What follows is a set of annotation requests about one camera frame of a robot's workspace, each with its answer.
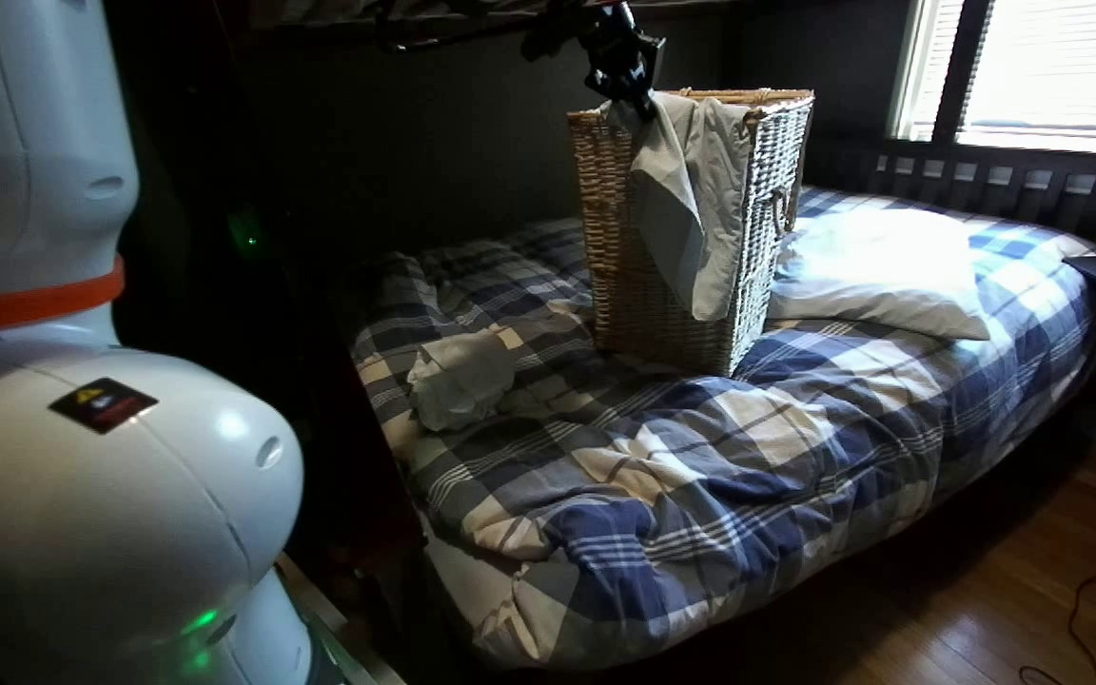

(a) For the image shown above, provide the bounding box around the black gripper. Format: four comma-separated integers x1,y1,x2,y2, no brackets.
574,0,661,125

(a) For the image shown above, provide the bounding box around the white pillowcase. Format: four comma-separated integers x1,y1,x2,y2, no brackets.
628,90,754,323

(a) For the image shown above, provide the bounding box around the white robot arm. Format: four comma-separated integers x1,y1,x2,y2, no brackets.
0,0,370,685

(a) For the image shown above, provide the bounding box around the wicker laundry basket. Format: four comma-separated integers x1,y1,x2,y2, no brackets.
567,87,814,374

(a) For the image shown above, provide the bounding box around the white bed pillow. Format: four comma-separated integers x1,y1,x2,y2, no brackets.
769,206,990,338

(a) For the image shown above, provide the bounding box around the small white crumpled cloth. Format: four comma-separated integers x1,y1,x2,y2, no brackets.
409,326,513,435

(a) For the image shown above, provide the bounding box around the window with blinds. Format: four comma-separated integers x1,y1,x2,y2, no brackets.
892,0,1096,152

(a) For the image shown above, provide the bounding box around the blue plaid comforter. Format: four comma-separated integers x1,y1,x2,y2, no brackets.
353,209,1096,668

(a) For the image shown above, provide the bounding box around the dark wooden headboard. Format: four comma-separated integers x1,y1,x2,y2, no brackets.
869,142,1096,238

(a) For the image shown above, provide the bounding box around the black floor cable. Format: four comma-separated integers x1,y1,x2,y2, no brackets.
1018,554,1096,685

